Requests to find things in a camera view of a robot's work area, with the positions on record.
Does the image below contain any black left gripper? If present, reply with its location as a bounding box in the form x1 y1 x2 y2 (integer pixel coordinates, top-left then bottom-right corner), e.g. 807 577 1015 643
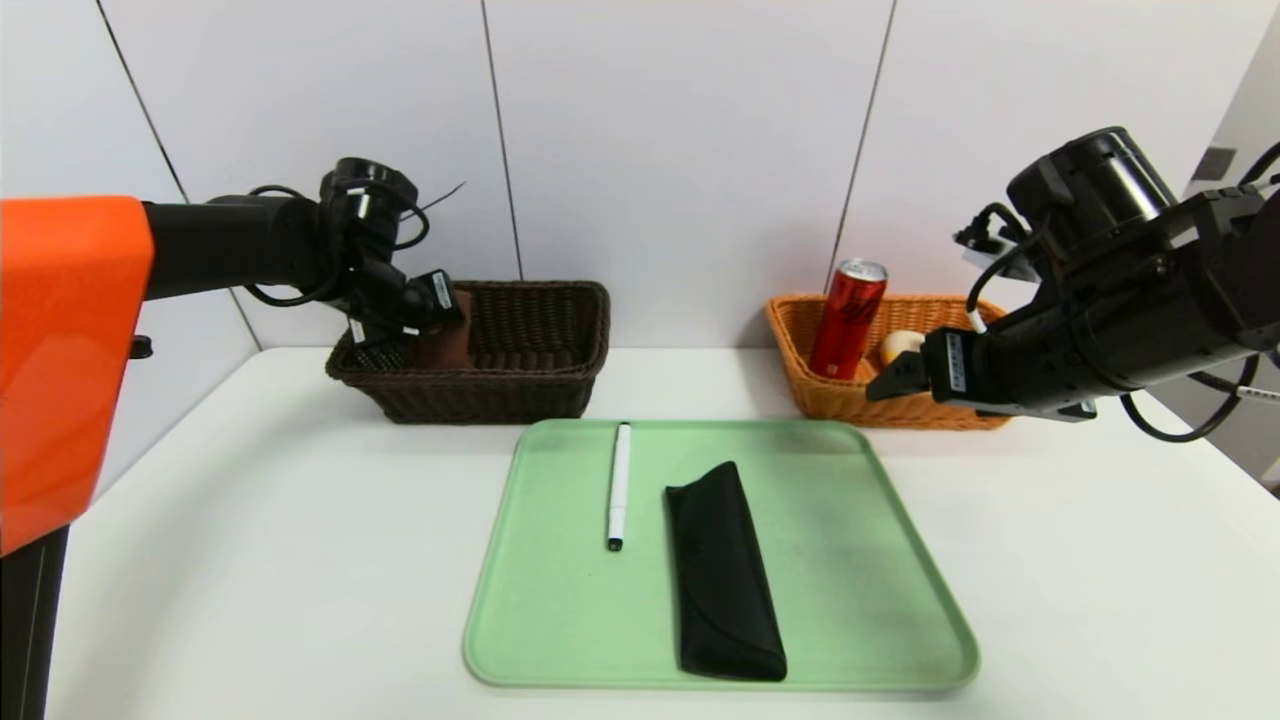
342 288 413 371

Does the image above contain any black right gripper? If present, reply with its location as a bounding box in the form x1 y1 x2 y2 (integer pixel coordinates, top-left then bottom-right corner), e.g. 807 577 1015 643
865 327 1043 417

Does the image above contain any orange and white bun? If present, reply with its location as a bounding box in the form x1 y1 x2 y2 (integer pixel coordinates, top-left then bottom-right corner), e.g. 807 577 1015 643
878 330 926 369

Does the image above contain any brown towel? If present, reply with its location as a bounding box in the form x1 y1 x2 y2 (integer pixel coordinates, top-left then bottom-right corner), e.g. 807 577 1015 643
413 290 477 373

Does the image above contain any red soda can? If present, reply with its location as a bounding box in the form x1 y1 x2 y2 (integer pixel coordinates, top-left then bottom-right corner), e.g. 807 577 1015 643
808 258 889 381

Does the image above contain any black glasses case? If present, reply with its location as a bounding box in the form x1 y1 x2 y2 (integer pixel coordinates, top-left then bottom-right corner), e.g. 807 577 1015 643
664 461 788 683

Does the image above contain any orange wicker basket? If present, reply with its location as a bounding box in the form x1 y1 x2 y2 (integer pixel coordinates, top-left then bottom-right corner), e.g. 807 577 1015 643
765 293 1011 431

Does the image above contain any dark brown wicker basket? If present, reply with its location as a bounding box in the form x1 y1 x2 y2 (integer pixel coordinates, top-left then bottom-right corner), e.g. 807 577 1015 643
325 281 612 425

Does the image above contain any light green plastic tray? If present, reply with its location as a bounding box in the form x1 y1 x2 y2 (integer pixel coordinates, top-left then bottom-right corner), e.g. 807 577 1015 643
462 419 981 691

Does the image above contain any white marker pen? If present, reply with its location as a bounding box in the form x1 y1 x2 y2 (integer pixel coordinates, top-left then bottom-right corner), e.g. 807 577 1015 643
606 423 633 551

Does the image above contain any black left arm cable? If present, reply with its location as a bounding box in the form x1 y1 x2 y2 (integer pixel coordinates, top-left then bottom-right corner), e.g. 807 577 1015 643
243 184 431 309

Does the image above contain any black cable with white plug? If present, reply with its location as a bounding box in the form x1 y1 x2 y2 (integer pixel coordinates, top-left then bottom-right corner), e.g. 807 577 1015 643
964 250 1047 333

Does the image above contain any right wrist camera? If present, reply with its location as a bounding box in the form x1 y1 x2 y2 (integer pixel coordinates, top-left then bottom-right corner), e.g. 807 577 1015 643
955 203 1041 283

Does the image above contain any thin black cable tie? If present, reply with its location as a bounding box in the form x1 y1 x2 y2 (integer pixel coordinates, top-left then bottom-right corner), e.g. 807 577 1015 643
413 181 468 217

